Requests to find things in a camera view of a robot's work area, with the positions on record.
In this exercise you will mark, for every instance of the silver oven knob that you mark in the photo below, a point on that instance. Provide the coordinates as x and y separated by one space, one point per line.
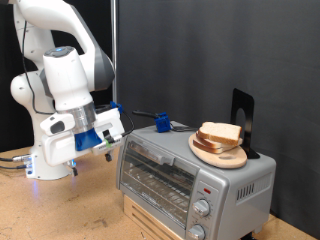
201 207
196 232

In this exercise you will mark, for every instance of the round wooden cutting board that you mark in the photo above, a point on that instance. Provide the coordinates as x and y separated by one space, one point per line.
226 160

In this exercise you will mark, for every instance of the red oven indicator light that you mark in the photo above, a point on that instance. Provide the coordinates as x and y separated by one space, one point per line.
207 191

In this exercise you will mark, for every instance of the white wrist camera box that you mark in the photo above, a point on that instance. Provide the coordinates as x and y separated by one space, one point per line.
68 120

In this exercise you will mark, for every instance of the blue printed camera mount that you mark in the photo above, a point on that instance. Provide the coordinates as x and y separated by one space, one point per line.
86 140

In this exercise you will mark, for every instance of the thick white bread slice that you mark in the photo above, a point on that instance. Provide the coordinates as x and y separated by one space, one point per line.
220 131

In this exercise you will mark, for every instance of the metal spatula with blue block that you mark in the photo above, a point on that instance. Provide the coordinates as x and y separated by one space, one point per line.
162 123

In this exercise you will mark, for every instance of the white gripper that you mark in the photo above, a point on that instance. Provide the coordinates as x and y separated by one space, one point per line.
56 150

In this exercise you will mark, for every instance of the silver toaster oven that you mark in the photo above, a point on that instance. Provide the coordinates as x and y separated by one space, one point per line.
233 213

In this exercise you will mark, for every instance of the black metal bookend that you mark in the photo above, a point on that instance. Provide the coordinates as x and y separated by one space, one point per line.
248 103

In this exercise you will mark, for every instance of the vertical metal pole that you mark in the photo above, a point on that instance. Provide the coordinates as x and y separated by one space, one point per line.
114 26

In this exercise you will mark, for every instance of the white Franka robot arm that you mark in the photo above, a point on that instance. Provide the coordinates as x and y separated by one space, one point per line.
66 76

